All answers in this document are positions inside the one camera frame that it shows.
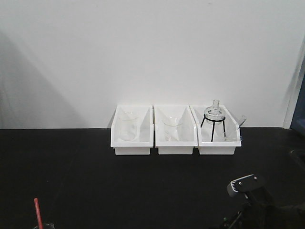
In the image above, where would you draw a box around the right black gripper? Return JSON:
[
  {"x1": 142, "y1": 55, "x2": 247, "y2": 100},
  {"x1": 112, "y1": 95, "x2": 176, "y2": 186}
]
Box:
[{"x1": 214, "y1": 188, "x2": 305, "y2": 229}]

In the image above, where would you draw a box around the red plastic spoon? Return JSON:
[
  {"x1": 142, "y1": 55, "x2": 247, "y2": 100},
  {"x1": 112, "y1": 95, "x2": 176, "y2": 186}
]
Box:
[{"x1": 34, "y1": 198, "x2": 43, "y2": 229}]

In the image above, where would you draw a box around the right white plastic bin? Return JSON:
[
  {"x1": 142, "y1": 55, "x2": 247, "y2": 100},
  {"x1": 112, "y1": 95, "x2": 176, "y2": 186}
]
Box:
[{"x1": 190, "y1": 105, "x2": 242, "y2": 155}]

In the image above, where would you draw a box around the white plastic bin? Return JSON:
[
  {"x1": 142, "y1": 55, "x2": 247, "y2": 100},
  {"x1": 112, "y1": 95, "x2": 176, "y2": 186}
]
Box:
[
  {"x1": 190, "y1": 105, "x2": 242, "y2": 155},
  {"x1": 111, "y1": 105, "x2": 154, "y2": 156},
  {"x1": 154, "y1": 105, "x2": 198, "y2": 155}
]

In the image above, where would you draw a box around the clear glass test tube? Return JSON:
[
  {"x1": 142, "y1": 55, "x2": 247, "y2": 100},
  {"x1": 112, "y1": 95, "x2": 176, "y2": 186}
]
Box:
[{"x1": 225, "y1": 115, "x2": 247, "y2": 142}]

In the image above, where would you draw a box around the round glass flask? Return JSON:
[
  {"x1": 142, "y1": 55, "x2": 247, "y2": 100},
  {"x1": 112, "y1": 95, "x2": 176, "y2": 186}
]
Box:
[{"x1": 204, "y1": 100, "x2": 225, "y2": 121}]

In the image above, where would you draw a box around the middle white plastic bin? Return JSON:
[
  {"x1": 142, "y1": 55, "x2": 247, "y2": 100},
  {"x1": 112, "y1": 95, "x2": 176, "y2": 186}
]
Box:
[{"x1": 154, "y1": 105, "x2": 198, "y2": 155}]

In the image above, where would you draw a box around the middle glass beaker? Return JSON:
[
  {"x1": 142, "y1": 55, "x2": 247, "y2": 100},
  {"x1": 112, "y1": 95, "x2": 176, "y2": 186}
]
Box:
[{"x1": 163, "y1": 116, "x2": 181, "y2": 142}]

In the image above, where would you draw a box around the glass beaker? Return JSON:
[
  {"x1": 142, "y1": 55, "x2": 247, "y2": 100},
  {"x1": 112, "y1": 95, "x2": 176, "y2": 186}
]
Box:
[
  {"x1": 119, "y1": 112, "x2": 138, "y2": 141},
  {"x1": 163, "y1": 116, "x2": 181, "y2": 142}
]

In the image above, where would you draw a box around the left white plastic bin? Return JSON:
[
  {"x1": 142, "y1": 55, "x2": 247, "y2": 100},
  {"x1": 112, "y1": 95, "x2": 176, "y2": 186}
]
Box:
[{"x1": 111, "y1": 105, "x2": 154, "y2": 156}]

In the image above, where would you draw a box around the left glass beaker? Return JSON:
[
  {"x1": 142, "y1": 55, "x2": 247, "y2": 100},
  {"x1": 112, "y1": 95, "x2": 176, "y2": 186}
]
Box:
[{"x1": 119, "y1": 112, "x2": 138, "y2": 141}]

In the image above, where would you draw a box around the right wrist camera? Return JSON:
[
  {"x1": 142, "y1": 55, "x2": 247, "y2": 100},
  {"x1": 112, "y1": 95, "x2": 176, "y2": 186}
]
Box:
[{"x1": 227, "y1": 174, "x2": 265, "y2": 197}]

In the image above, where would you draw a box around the black wire tripod stand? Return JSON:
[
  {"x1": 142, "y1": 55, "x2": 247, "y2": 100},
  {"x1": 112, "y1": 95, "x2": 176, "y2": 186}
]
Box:
[{"x1": 200, "y1": 114, "x2": 226, "y2": 142}]

